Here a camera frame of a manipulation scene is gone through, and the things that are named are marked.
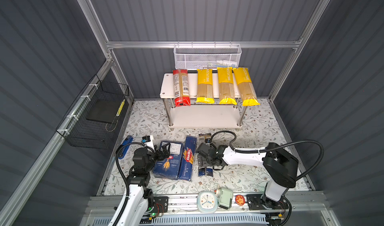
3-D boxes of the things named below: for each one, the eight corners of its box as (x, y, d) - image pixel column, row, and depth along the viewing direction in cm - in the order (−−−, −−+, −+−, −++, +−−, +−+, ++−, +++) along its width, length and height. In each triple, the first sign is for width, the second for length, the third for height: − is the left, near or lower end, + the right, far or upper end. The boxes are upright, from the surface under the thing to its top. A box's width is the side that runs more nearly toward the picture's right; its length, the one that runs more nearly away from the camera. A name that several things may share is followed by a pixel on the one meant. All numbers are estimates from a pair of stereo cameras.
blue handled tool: (117, 158, 91) (115, 156, 89) (128, 137, 101) (127, 135, 98) (122, 159, 91) (120, 157, 89) (133, 138, 101) (131, 136, 98)
